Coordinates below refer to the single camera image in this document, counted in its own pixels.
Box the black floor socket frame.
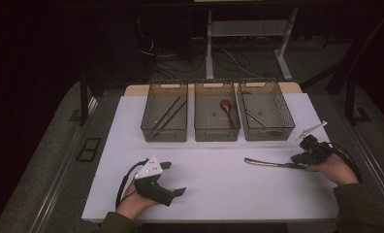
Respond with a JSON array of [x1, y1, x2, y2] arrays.
[[76, 137, 103, 163]]

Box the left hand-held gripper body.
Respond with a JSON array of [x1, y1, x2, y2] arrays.
[[133, 155, 176, 208]]

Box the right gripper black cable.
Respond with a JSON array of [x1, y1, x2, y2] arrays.
[[325, 141, 364, 184]]

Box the person's left hand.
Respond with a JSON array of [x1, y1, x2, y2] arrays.
[[115, 183, 160, 221]]

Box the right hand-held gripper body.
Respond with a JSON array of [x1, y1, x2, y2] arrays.
[[295, 120, 333, 165]]

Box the black chopstick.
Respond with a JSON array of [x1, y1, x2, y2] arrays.
[[151, 100, 188, 138], [153, 95, 182, 130]]

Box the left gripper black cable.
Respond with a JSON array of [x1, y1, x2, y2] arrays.
[[114, 157, 149, 210]]

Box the white floor cable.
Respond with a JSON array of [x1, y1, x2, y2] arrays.
[[223, 48, 263, 79]]

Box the silver cutlery handle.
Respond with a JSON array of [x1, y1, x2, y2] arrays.
[[244, 109, 282, 137]]

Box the black floor cable bundle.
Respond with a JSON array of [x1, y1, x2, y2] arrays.
[[139, 33, 210, 81]]

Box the white metal stand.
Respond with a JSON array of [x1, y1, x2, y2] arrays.
[[205, 7, 300, 82]]

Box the smoky clear plastic bin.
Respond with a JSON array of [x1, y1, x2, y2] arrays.
[[140, 81, 189, 143], [193, 81, 241, 143], [237, 79, 296, 143]]

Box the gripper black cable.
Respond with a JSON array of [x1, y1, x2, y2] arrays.
[[114, 157, 149, 210], [325, 141, 364, 184]]

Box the black metal stand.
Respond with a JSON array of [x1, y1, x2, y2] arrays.
[[325, 9, 372, 126]]

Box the brown wooden spoon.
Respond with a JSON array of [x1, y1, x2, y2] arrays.
[[219, 98, 238, 130]]

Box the person's right hand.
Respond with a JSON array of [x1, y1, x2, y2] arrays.
[[307, 153, 360, 186]]

